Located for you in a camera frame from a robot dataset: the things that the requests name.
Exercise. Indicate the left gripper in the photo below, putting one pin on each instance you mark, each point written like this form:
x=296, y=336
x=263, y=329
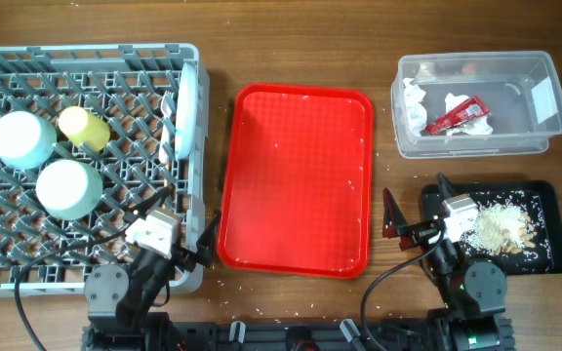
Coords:
x=204, y=253

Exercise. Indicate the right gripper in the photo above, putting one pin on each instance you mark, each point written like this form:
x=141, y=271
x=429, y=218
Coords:
x=395, y=225

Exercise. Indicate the wooden chopstick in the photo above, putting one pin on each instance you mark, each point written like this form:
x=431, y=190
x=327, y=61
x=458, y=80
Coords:
x=166, y=175

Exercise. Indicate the rice and nut scraps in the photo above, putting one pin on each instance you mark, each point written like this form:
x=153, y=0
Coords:
x=501, y=229

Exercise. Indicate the white tissue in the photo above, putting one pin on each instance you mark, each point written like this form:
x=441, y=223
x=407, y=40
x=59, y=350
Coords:
x=416, y=113
x=476, y=127

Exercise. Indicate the light green food bowl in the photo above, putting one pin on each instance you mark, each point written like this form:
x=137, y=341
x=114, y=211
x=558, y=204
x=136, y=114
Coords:
x=69, y=189

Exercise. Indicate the white round plate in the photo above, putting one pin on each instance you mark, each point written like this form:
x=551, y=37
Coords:
x=186, y=111

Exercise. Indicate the red snack wrapper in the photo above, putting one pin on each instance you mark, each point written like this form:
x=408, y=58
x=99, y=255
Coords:
x=470, y=109

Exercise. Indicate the white plastic fork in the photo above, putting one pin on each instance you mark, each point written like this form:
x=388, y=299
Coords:
x=165, y=149

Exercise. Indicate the yellow plastic cup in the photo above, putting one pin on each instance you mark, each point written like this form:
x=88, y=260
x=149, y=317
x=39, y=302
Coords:
x=81, y=126

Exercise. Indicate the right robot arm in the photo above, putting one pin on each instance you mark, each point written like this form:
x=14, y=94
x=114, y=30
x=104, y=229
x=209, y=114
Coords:
x=473, y=289

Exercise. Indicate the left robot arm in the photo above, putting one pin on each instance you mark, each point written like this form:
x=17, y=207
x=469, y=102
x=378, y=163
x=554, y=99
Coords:
x=120, y=298

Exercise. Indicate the grey dishwasher rack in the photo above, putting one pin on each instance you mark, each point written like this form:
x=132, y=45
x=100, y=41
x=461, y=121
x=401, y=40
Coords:
x=123, y=85

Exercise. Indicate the black tray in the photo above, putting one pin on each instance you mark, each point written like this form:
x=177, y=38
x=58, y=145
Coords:
x=535, y=198

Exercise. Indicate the clear plastic bin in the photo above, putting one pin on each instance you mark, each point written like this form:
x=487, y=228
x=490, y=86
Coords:
x=521, y=89

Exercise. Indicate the red plastic tray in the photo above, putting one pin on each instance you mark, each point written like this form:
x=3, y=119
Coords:
x=297, y=190

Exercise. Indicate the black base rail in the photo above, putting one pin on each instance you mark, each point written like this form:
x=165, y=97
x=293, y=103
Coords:
x=281, y=336

